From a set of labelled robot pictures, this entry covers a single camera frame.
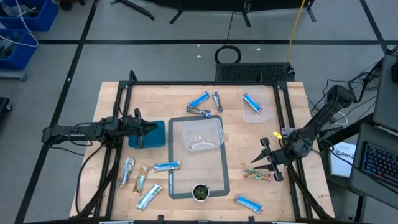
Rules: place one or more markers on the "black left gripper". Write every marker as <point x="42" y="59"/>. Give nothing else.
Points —
<point x="138" y="130"/>

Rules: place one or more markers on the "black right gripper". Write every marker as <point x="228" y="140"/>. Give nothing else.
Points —
<point x="284" y="154"/>

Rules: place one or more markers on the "red yellow colourful granola bar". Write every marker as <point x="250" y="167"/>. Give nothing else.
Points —
<point x="257" y="175"/>

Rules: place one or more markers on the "blue orange granola bar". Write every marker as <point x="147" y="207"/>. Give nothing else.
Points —
<point x="166" y="166"/>

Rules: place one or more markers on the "blue red-ended granola bar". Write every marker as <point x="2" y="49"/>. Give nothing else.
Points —
<point x="252" y="103"/>
<point x="248" y="203"/>

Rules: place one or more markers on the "bright blue granola bar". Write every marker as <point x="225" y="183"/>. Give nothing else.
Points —
<point x="199" y="99"/>

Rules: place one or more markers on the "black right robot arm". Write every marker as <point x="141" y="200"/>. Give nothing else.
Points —
<point x="323" y="115"/>

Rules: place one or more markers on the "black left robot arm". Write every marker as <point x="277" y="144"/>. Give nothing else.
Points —
<point x="77" y="132"/>

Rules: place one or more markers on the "light blue silver granola bar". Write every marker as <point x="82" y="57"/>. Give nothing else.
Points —
<point x="149" y="197"/>
<point x="127" y="172"/>

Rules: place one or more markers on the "orange brown granola bar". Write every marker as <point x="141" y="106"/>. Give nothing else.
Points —
<point x="140" y="180"/>

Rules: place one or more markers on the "teal plastic bin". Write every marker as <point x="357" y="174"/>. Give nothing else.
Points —
<point x="157" y="140"/>

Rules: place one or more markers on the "yellow tag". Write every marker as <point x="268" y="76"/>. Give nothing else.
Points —
<point x="277" y="135"/>

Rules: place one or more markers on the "clear plastic bin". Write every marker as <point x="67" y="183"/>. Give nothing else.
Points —
<point x="248" y="117"/>
<point x="202" y="133"/>

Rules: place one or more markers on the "grey silicone baking mat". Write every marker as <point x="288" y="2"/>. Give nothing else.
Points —
<point x="199" y="168"/>

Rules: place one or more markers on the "green succulent plant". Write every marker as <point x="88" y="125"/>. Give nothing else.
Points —
<point x="201" y="192"/>

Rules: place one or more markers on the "white paper sheet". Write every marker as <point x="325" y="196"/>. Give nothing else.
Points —
<point x="342" y="165"/>

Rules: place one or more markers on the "white plant pot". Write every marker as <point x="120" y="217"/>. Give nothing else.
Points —
<point x="192" y="192"/>

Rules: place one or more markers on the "grey desk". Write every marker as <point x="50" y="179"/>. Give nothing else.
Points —
<point x="385" y="99"/>
<point x="373" y="133"/>

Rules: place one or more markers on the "black backlit keyboard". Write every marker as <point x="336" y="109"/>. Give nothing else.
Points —
<point x="379" y="163"/>

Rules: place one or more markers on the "black divider panel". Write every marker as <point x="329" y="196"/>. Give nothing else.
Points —
<point x="217" y="3"/>

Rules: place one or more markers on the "blue storage crate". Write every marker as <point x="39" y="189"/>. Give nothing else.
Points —
<point x="25" y="56"/>
<point x="46" y="18"/>

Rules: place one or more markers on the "black aluminium table frame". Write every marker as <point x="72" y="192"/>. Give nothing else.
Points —
<point x="202" y="83"/>

